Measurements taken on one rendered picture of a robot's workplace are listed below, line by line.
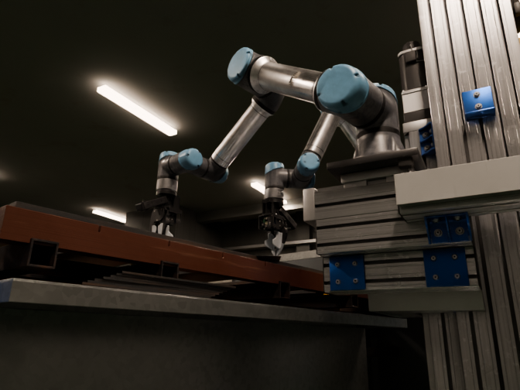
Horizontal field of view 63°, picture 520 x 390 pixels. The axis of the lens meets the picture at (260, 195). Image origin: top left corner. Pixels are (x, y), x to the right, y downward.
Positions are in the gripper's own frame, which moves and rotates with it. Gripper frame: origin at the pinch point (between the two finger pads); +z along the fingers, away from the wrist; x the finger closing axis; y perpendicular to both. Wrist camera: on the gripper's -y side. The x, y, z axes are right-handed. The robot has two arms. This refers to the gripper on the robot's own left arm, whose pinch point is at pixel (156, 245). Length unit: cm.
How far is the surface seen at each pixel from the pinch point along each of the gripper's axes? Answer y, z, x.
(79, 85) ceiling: 94, -229, 294
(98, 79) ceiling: 101, -229, 267
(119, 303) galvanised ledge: -51, 25, -61
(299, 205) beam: 566, -213, 330
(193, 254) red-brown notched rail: -19.3, 10.4, -41.5
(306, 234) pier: 647, -175, 368
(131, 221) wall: 425, -205, 680
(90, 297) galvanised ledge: -56, 24, -61
